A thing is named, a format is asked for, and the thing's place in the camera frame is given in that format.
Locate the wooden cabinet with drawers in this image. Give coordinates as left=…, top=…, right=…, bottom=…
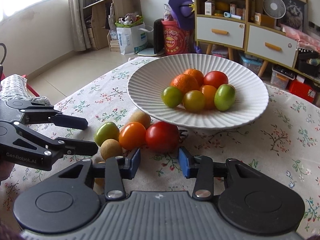
left=195, top=0, right=319, bottom=83

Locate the white ribbed plate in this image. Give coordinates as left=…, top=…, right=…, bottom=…
left=127, top=54, right=268, bottom=130

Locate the white paper bag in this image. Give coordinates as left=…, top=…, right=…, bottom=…
left=117, top=23, right=153, bottom=55

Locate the purple plush toy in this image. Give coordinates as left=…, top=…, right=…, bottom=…
left=168, top=0, right=195, bottom=30

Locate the grey knitted cushion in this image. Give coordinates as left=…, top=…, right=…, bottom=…
left=1, top=74, right=50, bottom=105

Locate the yellow-orange cherry tomato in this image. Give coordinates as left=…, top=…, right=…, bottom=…
left=182, top=90, right=206, bottom=113

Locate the orange tomato in plate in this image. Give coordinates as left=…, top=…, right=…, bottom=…
left=200, top=85, right=217, bottom=110

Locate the red tomato in plate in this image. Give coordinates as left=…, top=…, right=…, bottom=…
left=203, top=70, right=228, bottom=88

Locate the orange tomato on table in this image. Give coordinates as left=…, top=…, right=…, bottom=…
left=119, top=122, right=146, bottom=150

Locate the red snack bucket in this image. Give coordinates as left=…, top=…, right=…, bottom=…
left=161, top=20, right=192, bottom=56

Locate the beige curtain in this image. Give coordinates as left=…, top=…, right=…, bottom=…
left=68, top=0, right=91, bottom=51

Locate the wooden bookshelf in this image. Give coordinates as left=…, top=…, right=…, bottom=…
left=83, top=0, right=141, bottom=50

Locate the big red tomato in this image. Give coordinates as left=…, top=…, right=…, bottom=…
left=145, top=121, right=180, bottom=153

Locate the green round cherry tomato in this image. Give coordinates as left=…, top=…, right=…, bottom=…
left=161, top=86, right=183, bottom=108

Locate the brown longan far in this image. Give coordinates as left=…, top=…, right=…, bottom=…
left=129, top=109, right=151, bottom=129

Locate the brown longan middle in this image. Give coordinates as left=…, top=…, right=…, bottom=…
left=100, top=139, right=123, bottom=160

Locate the white desk fan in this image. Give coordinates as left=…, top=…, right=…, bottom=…
left=263, top=0, right=286, bottom=19

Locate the large mandarin orange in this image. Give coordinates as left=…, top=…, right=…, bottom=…
left=170, top=74, right=200, bottom=95

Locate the green oval tomato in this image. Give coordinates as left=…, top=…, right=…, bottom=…
left=214, top=84, right=236, bottom=112
left=94, top=122, right=120, bottom=146

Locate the rear mandarin orange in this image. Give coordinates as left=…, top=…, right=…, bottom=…
left=184, top=69, right=204, bottom=87

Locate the framed cat picture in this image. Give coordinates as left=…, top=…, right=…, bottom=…
left=277, top=0, right=308, bottom=33

